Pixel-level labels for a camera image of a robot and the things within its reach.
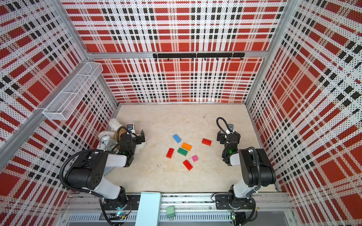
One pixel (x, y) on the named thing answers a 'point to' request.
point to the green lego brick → (182, 151)
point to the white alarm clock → (106, 143)
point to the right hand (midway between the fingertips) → (229, 130)
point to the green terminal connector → (170, 211)
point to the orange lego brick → (186, 146)
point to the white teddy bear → (115, 124)
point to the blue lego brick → (177, 139)
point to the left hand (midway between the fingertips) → (137, 130)
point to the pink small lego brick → (194, 158)
